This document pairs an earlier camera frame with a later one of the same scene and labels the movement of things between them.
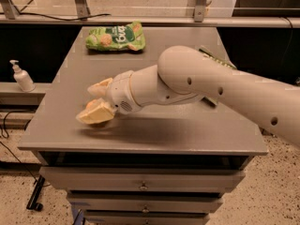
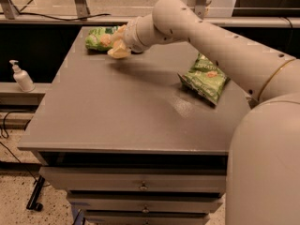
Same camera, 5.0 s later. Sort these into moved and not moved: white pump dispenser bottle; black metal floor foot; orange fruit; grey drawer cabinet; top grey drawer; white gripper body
Moved: white gripper body; orange fruit
Not moved: black metal floor foot; grey drawer cabinet; top grey drawer; white pump dispenser bottle
